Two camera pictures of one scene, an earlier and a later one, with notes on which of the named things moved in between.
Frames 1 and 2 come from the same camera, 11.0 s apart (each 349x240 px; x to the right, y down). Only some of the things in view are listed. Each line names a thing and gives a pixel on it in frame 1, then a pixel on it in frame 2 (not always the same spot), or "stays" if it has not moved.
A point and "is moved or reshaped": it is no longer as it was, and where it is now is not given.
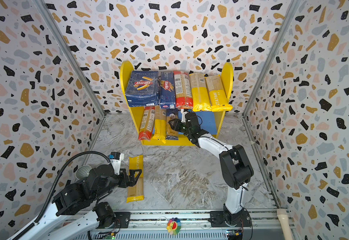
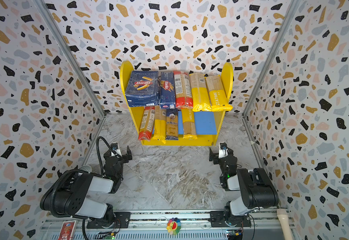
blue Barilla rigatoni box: (142, 88) stays
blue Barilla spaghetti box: (167, 91) stays
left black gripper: (127, 182) → (124, 160)
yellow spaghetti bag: (160, 133) stays
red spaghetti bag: (147, 123) stays
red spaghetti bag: (184, 96) stays
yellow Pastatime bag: (135, 193) is moved or reshaped
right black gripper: (183, 125) → (218, 154)
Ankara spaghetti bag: (170, 133) stays
